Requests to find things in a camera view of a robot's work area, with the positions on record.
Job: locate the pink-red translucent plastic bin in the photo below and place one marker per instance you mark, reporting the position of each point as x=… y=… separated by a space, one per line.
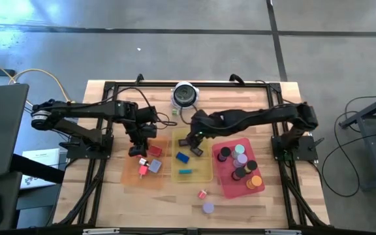
x=233 y=189

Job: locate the round white black-rimmed container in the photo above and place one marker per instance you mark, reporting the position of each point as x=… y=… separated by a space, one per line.
x=185 y=94

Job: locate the red cube charger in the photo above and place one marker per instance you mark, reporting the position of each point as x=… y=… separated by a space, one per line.
x=143 y=170

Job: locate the small green cube charger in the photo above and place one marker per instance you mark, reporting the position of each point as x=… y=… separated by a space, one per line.
x=175 y=112

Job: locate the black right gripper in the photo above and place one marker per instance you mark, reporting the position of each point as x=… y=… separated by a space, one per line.
x=202 y=125

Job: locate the blue rectangular box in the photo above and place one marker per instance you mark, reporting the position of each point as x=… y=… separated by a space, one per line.
x=182 y=157

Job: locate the black desk bar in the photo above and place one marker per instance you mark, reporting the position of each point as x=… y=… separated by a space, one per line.
x=38 y=168

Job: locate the black-capped yellow hourglass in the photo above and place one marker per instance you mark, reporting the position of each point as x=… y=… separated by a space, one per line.
x=251 y=165

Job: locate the yellow translucent plastic bin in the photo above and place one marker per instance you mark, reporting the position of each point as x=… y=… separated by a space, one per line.
x=201 y=169

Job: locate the black desk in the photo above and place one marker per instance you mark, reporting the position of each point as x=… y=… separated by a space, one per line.
x=10 y=196

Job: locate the white paper booklet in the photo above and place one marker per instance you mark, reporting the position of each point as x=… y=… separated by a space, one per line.
x=41 y=160

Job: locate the pink cube USB charger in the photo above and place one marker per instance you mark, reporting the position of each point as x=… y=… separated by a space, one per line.
x=202 y=194

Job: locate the maroon rectangular box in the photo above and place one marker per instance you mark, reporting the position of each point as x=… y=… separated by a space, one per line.
x=154 y=150

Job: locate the black-capped purple hourglass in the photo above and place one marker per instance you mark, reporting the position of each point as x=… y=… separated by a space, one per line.
x=225 y=152

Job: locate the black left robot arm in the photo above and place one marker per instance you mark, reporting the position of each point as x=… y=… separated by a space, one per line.
x=87 y=111

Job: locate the orange hourglass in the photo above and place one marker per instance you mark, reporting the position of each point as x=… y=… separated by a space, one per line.
x=256 y=180

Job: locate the black metal table frame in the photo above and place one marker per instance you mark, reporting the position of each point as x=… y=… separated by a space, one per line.
x=224 y=84

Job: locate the orange translucent plastic bin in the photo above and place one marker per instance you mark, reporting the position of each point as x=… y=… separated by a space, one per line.
x=132 y=179

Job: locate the lavender wall charger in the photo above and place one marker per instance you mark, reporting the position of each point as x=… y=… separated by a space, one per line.
x=154 y=166

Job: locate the lavender hourglass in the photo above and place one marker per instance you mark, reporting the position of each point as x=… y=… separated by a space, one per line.
x=242 y=159
x=208 y=207

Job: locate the silver metal bracket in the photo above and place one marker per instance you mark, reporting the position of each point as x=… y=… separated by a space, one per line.
x=282 y=232
x=100 y=231

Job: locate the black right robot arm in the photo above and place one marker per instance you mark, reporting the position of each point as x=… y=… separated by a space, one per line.
x=266 y=117

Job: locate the teal hourglass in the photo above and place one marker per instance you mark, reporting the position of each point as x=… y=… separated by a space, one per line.
x=239 y=149

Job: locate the white cube charger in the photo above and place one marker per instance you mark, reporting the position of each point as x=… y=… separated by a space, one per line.
x=142 y=161

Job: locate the dark purple square box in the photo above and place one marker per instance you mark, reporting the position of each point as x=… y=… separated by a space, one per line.
x=196 y=152

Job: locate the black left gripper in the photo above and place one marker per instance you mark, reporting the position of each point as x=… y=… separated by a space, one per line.
x=142 y=124

